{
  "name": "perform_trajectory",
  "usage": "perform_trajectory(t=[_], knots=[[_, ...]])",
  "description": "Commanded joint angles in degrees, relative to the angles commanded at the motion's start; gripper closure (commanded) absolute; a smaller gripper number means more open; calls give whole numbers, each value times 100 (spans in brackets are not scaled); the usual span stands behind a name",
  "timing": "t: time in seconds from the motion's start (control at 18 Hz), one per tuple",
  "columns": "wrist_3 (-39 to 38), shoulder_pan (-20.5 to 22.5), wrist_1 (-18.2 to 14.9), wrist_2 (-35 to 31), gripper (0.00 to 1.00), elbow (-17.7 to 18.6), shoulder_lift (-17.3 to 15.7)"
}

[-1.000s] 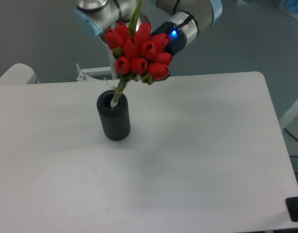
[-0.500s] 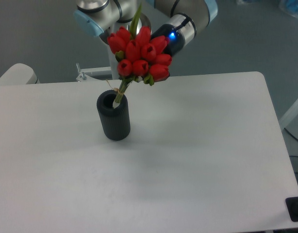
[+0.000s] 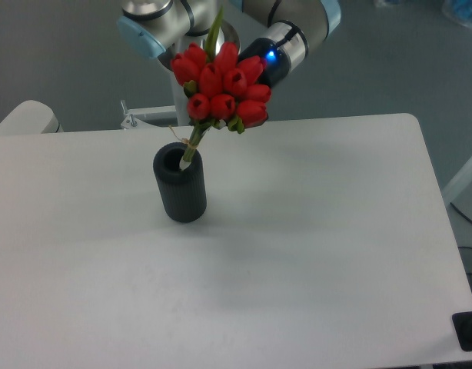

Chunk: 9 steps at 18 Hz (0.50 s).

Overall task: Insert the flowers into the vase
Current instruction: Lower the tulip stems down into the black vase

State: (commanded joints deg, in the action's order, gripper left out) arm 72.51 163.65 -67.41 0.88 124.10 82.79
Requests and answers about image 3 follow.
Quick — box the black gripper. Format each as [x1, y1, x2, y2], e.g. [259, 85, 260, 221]
[238, 37, 291, 88]

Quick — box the red tulip bouquet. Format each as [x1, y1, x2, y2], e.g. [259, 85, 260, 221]
[171, 10, 271, 171]

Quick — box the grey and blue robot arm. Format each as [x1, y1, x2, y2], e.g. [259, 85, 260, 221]
[117, 1, 341, 88]

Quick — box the black ribbed vase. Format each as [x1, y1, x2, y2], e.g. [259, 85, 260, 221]
[153, 142, 207, 223]

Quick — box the blue plastic bag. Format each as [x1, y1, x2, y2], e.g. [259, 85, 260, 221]
[442, 0, 472, 29]

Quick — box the white furniture piece right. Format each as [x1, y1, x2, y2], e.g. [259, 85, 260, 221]
[441, 156, 472, 208]

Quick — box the white rounded chair part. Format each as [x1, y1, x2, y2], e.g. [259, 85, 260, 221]
[0, 100, 64, 136]

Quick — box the black box at table edge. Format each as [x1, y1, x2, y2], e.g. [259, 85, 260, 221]
[452, 311, 472, 352]

